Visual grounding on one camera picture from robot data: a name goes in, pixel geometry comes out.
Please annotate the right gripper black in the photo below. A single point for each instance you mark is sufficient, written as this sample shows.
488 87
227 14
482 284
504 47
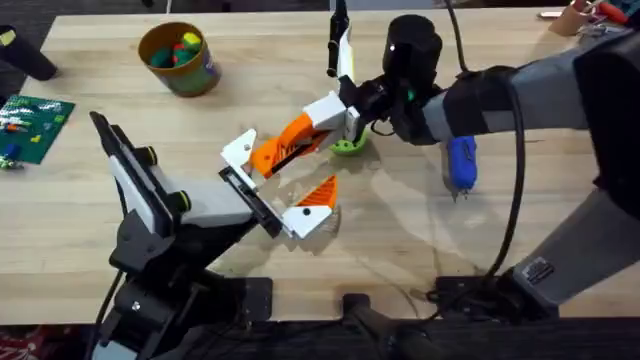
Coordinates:
410 65

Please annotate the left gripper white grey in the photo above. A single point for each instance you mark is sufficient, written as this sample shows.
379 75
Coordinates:
215 202

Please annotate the orange ribbed wedge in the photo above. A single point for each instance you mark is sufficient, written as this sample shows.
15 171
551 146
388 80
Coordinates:
262 160

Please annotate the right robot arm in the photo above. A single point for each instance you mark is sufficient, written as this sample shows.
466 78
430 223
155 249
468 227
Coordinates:
550 95

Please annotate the green disc with holes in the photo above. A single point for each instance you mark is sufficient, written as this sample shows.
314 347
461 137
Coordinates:
347 148

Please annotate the black right wrist plate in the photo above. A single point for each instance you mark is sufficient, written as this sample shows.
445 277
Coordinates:
345 50

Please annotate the black wrist plate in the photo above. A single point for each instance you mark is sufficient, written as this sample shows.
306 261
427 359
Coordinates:
345 50
132 170

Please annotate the brown tub with toys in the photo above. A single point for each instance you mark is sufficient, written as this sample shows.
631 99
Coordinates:
187 75

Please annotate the black left wrist plate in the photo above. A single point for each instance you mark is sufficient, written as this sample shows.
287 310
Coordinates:
132 170

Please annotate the green board with toy blocks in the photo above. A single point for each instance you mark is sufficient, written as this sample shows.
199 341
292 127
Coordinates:
35 125

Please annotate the brown box with tools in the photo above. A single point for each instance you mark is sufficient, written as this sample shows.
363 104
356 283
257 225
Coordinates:
570 20

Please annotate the black cylinder with yellow tag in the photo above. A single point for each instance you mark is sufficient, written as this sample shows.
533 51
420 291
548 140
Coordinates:
25 57

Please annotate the black stand post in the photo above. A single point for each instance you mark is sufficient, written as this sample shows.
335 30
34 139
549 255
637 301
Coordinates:
380 325

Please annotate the black rail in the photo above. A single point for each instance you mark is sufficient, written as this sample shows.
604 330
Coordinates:
500 340

